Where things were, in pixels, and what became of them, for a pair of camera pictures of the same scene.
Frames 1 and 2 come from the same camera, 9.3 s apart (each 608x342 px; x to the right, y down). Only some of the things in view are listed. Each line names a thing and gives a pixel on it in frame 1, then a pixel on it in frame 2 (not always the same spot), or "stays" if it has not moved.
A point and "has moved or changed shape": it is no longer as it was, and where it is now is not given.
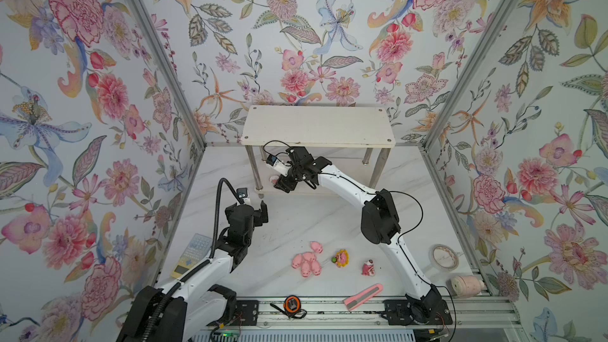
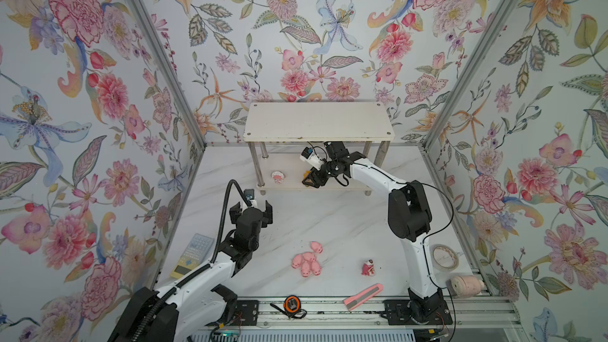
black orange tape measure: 292,307 stays
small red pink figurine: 368,268 stays
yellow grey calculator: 195,252 stays
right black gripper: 285,184 → 315,176
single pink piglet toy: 317,247 stays
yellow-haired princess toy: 341,258 has moved or changed shape
